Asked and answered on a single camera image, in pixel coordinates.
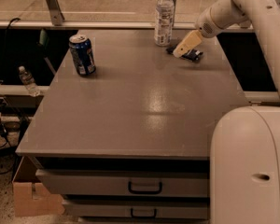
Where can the blue soda can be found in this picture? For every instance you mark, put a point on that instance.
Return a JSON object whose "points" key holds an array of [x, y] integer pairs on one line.
{"points": [[81, 50]]}

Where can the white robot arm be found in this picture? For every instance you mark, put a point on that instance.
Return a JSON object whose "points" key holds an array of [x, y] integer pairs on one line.
{"points": [[245, 147]]}

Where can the grey drawer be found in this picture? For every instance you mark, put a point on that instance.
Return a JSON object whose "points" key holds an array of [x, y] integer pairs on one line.
{"points": [[137, 209], [124, 183]]}

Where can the clear plastic water bottle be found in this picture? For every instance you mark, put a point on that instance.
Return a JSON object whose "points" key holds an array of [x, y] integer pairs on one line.
{"points": [[164, 16]]}

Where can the left metal rail bracket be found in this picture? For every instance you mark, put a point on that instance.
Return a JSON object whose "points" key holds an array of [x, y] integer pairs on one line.
{"points": [[55, 12]]}

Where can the grey drawer cabinet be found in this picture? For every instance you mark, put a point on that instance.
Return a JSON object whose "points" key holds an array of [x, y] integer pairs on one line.
{"points": [[142, 110]]}

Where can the top grey drawer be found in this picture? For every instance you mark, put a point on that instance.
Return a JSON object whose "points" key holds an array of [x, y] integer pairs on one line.
{"points": [[124, 183]]}

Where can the green handled tool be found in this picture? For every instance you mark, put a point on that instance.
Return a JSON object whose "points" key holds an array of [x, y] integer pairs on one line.
{"points": [[43, 45]]}

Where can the dark blue rxbar wrapper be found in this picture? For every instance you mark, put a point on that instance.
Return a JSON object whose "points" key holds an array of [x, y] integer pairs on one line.
{"points": [[192, 55]]}

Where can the brown cardboard box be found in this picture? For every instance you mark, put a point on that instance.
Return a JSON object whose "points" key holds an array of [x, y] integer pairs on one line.
{"points": [[31, 197]]}

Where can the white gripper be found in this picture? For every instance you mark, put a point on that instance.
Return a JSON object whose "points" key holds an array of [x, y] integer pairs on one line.
{"points": [[207, 25]]}

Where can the small clear bottle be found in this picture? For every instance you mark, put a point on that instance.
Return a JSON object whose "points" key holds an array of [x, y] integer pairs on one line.
{"points": [[28, 81]]}

